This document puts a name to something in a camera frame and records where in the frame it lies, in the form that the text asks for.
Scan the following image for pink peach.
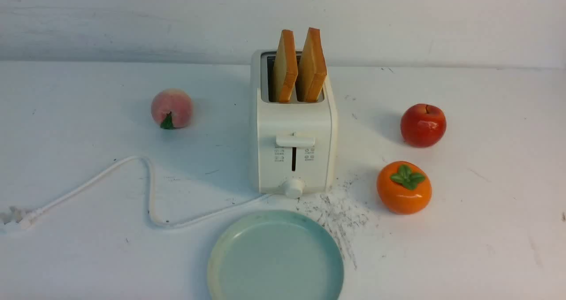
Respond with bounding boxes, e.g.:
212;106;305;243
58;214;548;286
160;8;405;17
150;89;194;129

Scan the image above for toasted bread slice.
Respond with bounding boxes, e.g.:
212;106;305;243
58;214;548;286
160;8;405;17
271;30;298;103
296;27;327;103

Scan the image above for orange persimmon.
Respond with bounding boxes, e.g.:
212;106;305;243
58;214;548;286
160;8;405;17
376;161;432;215

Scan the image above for white power cable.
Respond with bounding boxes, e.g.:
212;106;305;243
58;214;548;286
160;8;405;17
0;155;271;235

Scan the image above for red apple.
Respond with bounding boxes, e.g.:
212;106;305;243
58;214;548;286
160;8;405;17
400;103;447;148

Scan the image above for white two-slot toaster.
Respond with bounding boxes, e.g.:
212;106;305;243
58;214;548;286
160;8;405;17
249;50;338;199

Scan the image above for light blue round plate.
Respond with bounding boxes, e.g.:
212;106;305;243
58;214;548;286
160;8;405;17
207;210;345;300

